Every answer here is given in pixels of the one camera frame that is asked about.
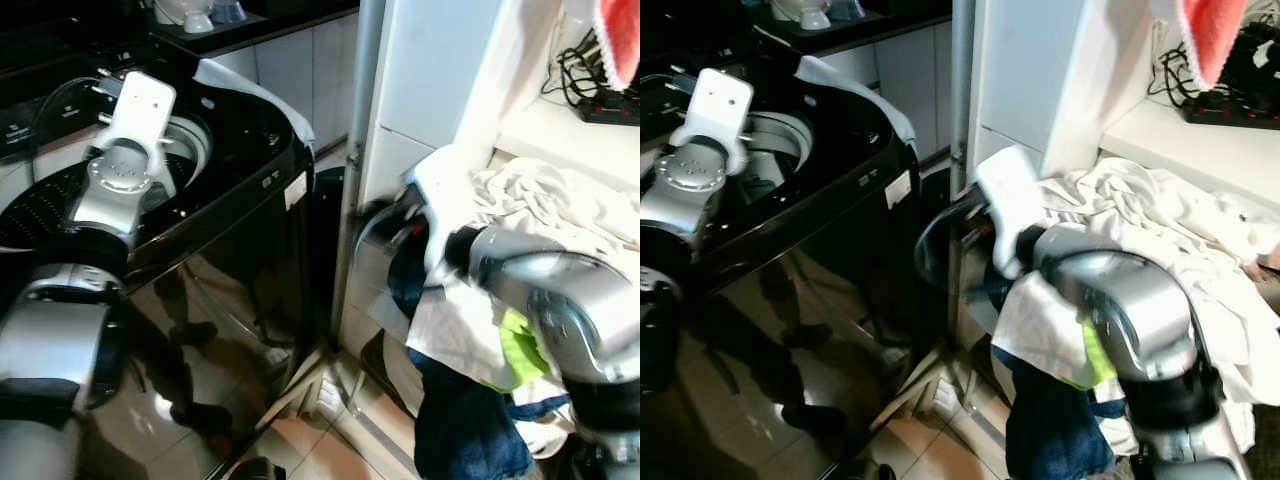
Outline black top-load washing machine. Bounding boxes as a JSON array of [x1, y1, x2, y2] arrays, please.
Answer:
[[640, 40, 923, 480], [0, 55, 318, 480]]

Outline white crumpled clothes pile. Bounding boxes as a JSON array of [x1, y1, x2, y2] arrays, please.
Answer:
[[405, 158, 641, 393], [992, 158, 1280, 453]]

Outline black power strip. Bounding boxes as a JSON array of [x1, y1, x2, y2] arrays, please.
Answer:
[[1184, 90, 1280, 131], [578, 90, 641, 127]]

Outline red fluffy towel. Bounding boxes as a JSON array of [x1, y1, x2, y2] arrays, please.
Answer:
[[594, 0, 641, 91], [1178, 0, 1253, 87]]

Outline white countertop appliance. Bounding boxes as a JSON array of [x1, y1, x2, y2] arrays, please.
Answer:
[[150, 0, 218, 36], [768, 0, 833, 32]]

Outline grey vertical pipe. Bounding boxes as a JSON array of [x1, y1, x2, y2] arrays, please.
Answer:
[[330, 0, 388, 346], [948, 0, 978, 201]]

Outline white cloth on washer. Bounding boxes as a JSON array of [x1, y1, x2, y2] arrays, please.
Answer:
[[194, 58, 313, 143], [798, 54, 918, 153]]

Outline lime green garment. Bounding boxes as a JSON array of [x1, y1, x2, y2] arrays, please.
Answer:
[[480, 308, 553, 393], [1064, 318, 1118, 391]]

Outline black kitchen counter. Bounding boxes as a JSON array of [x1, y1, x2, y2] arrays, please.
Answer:
[[148, 0, 361, 151], [760, 0, 953, 161]]

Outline dark blue garment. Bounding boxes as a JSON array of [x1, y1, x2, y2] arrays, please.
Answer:
[[988, 280, 1117, 480], [388, 232, 537, 480]]

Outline black robot foot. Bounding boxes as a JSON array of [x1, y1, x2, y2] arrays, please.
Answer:
[[224, 456, 288, 480]]

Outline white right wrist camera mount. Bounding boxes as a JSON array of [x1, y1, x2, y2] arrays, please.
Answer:
[[974, 144, 1047, 279], [404, 144, 479, 283]]

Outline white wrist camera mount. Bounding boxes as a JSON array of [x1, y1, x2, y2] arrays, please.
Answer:
[[404, 144, 479, 283], [97, 70, 178, 169], [974, 144, 1047, 279], [668, 67, 756, 173]]

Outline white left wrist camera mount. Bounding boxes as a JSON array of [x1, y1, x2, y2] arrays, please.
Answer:
[[97, 70, 178, 169], [668, 67, 756, 173]]

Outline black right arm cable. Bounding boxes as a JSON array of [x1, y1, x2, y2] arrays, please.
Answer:
[[348, 200, 403, 297], [913, 190, 963, 285]]

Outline black tangled power cables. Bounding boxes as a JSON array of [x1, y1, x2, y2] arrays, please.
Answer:
[[1146, 38, 1205, 105], [543, 28, 605, 111]]

